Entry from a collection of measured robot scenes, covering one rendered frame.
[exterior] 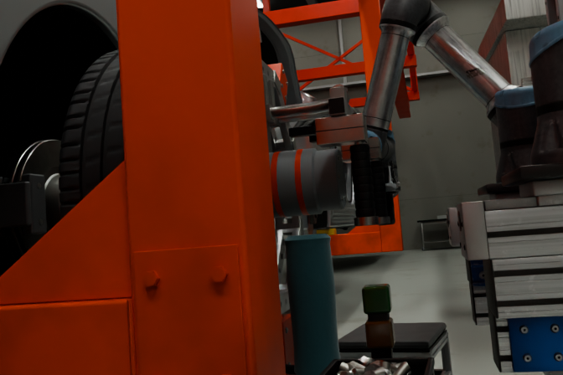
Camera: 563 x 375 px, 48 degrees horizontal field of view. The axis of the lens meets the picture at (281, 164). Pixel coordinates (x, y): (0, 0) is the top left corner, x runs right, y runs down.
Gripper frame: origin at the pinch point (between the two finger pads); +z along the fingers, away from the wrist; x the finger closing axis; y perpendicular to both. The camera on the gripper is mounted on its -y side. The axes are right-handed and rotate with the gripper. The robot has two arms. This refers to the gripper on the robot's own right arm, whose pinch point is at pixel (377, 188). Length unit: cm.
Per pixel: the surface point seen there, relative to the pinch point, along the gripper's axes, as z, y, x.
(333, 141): 36.4, 7.3, -4.4
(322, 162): 22.5, 5.1, -8.9
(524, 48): -274, 96, 81
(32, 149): 24, 15, -74
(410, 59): -878, 250, 8
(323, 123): 36.5, 10.8, -5.8
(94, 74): 41, 24, -48
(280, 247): -1.7, -11.9, -24.8
